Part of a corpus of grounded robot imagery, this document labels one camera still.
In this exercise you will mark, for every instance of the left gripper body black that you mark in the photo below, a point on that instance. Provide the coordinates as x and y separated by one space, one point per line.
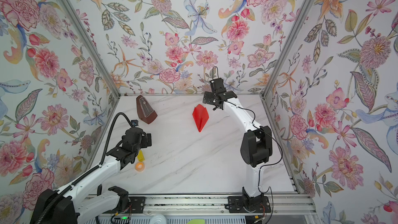
143 144

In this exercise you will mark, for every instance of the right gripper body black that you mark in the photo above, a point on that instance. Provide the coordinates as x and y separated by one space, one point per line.
215 99

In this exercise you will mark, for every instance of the red square paper sheet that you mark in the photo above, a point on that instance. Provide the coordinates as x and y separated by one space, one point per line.
200 116

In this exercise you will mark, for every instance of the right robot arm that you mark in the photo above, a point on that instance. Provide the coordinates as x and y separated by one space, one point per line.
257 143

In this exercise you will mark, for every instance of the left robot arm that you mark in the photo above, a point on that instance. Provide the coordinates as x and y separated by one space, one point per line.
69 203

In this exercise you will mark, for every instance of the yellow block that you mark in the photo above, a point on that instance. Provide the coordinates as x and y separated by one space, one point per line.
140 156

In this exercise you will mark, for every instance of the brown wooden metronome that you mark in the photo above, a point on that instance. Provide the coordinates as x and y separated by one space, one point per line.
145 111

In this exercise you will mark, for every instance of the white round object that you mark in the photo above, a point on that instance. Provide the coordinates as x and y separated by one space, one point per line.
158 219

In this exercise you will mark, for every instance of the green object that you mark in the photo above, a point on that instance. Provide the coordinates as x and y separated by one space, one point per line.
197 221

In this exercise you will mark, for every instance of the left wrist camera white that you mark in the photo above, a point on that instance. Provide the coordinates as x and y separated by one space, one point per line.
134 123

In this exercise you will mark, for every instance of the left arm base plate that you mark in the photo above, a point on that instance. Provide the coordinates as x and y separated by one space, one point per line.
135 205

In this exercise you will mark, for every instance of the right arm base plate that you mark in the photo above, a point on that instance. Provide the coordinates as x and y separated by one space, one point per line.
248 204

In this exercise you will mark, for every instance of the aluminium front rail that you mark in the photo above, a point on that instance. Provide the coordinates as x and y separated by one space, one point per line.
221 204

